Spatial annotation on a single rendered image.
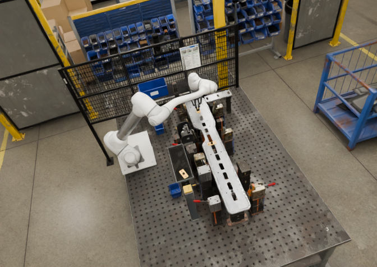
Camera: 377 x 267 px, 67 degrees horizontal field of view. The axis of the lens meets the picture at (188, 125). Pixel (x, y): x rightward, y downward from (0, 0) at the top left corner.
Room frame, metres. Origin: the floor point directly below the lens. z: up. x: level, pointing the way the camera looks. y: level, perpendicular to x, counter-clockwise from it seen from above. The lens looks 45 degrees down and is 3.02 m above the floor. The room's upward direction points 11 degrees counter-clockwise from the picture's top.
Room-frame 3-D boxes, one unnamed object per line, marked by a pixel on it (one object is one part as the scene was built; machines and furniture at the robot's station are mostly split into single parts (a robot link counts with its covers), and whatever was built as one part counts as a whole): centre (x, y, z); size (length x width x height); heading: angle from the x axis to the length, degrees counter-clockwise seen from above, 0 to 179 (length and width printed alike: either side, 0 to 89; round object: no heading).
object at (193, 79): (2.17, -0.14, 1.39); 0.13 x 0.11 x 0.16; 51
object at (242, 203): (1.70, -0.19, 1.00); 1.38 x 0.22 x 0.02; 6
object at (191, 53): (2.74, -0.17, 1.30); 0.23 x 0.02 x 0.31; 96
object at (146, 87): (2.57, 0.31, 1.10); 0.30 x 0.17 x 0.13; 97
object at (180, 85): (2.59, 0.12, 1.02); 0.90 x 0.22 x 0.03; 96
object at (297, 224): (1.91, -0.06, 0.68); 2.56 x 1.61 x 0.04; 9
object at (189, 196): (1.19, 0.10, 0.92); 0.08 x 0.08 x 0.44; 6
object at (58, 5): (6.44, 2.03, 0.52); 1.20 x 0.80 x 1.05; 6
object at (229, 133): (1.79, -0.35, 0.87); 0.12 x 0.09 x 0.35; 96
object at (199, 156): (1.54, -0.04, 0.89); 0.13 x 0.11 x 0.38; 96
